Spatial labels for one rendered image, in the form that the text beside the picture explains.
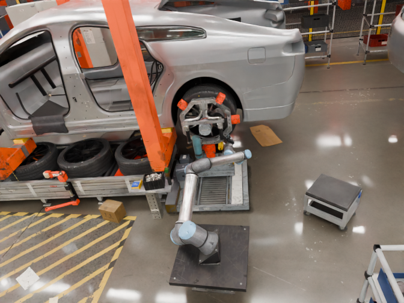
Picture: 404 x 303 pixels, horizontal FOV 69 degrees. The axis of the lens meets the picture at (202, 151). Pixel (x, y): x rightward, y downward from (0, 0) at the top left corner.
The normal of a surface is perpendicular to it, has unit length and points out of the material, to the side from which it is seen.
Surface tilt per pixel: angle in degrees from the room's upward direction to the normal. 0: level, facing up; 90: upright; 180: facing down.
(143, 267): 0
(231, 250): 0
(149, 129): 90
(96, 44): 90
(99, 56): 90
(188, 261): 0
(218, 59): 90
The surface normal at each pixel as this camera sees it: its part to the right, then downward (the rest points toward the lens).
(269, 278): -0.14, -0.82
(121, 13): -0.09, 0.58
